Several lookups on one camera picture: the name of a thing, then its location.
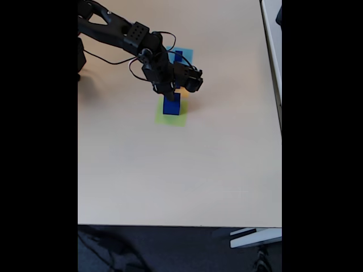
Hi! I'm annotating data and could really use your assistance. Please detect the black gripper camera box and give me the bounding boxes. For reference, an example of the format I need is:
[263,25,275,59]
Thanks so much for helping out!
[152,80,174,94]

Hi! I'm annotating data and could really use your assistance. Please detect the large blue cube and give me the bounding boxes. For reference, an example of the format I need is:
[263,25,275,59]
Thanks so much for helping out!
[163,92,182,116]

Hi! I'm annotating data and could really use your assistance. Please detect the blue paper square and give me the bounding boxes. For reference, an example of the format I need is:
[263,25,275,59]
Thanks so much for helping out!
[165,46,194,69]

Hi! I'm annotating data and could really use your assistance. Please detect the white table foot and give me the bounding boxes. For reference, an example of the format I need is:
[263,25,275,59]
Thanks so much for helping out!
[229,227,282,249]

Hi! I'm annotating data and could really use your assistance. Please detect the thin black camera cable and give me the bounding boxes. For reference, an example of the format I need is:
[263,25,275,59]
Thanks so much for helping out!
[84,48,150,83]

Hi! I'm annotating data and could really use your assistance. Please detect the black stand leg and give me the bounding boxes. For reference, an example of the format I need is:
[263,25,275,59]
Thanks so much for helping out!
[252,245,275,272]

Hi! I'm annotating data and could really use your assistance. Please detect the green paper square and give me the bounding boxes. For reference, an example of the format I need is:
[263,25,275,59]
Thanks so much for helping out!
[154,99,189,128]

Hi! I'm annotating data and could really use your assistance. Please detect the white side table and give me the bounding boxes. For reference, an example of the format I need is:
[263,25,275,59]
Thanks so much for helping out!
[260,0,282,134]

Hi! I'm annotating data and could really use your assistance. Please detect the black motor cable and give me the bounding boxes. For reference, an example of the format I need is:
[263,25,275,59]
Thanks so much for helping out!
[151,30,199,71]

